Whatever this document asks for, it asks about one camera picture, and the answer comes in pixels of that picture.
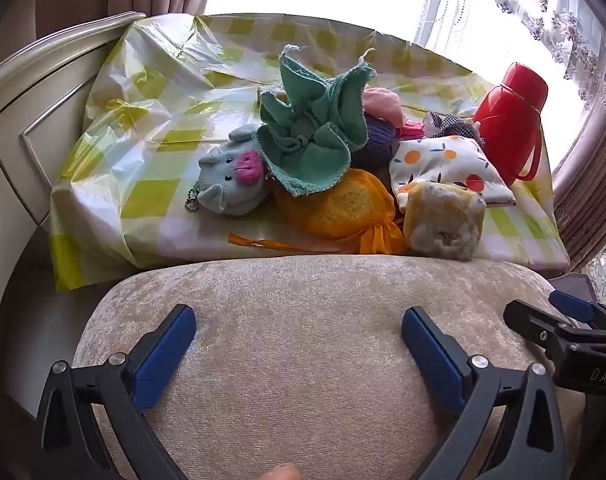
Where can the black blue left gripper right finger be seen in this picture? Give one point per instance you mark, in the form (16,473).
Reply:
(529,443)

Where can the person's hand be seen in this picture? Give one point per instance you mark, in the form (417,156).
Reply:
(283,472)

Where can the brown drape curtain right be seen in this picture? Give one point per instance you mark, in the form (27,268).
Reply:
(580,192)

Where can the pink terry cloth pouch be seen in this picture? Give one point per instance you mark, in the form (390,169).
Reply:
(383,104)

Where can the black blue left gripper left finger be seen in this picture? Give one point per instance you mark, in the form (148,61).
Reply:
(70,444)

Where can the green terry cloth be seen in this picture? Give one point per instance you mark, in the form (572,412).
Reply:
(307,138)

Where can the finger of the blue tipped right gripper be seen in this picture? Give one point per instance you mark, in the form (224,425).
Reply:
(583,311)

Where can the checkered plastic tablecloth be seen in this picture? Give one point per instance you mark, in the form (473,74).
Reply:
(174,87)

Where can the black white gingham pouch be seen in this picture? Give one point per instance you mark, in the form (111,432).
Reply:
(439,126)

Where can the white fruit print pouch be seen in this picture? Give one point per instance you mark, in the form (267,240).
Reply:
(451,160)

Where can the grey pig plush pouch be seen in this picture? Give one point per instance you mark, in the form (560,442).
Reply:
(232,177)

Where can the red thermos bottle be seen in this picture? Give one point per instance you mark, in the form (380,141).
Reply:
(510,123)

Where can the orange mesh bag with sponge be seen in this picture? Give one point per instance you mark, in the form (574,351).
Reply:
(357,215)

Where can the purple knitted hat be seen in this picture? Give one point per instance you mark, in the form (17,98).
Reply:
(377,151)

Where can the cream wooden cabinet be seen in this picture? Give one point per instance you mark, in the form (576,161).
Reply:
(43,91)

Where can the floral lace curtain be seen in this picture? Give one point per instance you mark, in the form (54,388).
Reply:
(567,29)

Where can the yellow worn sponge block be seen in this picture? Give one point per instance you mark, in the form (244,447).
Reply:
(441,220)

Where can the magenta knitted sock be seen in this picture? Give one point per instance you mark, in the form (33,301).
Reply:
(410,131)

